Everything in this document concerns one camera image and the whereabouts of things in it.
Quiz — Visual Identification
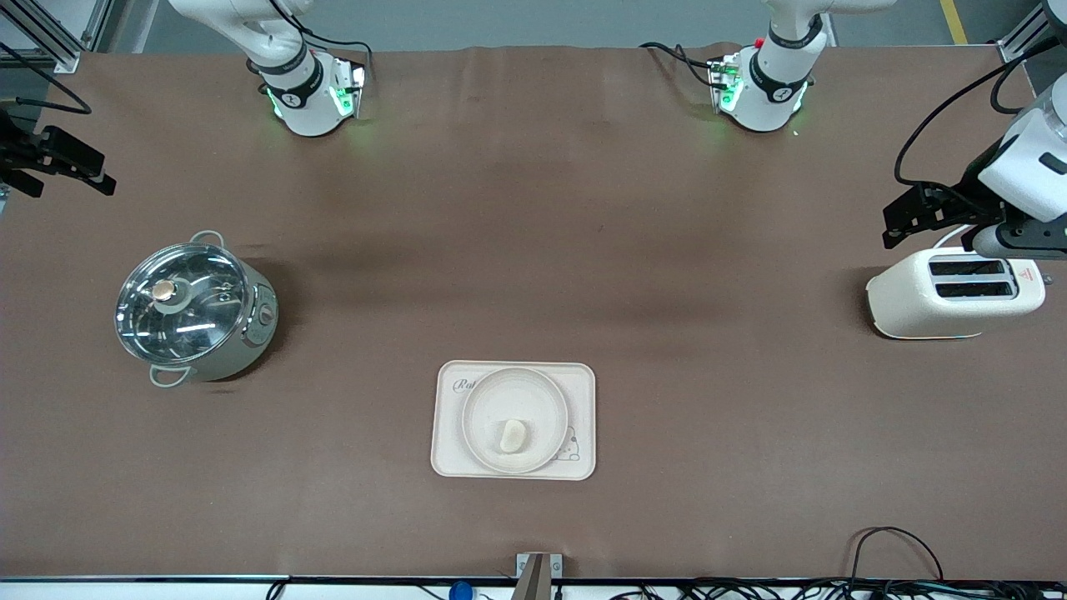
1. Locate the cream round plate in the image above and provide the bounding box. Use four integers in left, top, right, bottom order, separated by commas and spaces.
461, 367, 570, 475

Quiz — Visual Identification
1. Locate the white two-slot toaster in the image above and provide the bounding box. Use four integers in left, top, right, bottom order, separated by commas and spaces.
865, 247, 1053, 341

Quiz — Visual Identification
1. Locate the glass pot lid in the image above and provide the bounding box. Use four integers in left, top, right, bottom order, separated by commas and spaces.
114, 242, 251, 363

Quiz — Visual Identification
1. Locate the silver electric cooking pot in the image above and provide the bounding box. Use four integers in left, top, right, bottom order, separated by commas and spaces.
114, 231, 280, 388

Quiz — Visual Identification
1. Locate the cream rabbit print tray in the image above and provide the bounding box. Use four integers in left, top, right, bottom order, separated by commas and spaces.
430, 360, 598, 482

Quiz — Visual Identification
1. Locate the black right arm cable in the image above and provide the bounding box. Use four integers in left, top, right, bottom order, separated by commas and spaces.
0, 42, 91, 115

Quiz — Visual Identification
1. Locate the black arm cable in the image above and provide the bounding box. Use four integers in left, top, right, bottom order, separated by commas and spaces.
0, 42, 91, 115
894, 37, 1067, 188

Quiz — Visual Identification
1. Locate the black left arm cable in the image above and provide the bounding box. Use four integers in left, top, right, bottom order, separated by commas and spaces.
894, 37, 1067, 188

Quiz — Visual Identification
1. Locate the aluminium frame profile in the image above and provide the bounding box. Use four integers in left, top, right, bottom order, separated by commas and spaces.
0, 0, 109, 74
996, 0, 1067, 63

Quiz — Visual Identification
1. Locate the black left base cable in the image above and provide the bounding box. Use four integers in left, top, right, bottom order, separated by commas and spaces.
640, 42, 719, 88

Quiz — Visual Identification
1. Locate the black base cable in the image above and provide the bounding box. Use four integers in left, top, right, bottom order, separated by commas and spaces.
640, 42, 719, 88
267, 0, 373, 84

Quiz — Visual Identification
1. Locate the black right base cable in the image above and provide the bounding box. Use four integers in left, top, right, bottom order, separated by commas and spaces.
267, 0, 373, 84

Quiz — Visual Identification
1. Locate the black looped cable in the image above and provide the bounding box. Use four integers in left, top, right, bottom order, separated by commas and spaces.
846, 527, 945, 584

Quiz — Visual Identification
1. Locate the black tangled cable bundle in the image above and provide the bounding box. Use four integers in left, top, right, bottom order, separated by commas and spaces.
609, 579, 1067, 600

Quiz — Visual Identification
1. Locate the metal camera bracket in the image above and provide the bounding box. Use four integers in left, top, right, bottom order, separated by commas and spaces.
513, 552, 563, 600

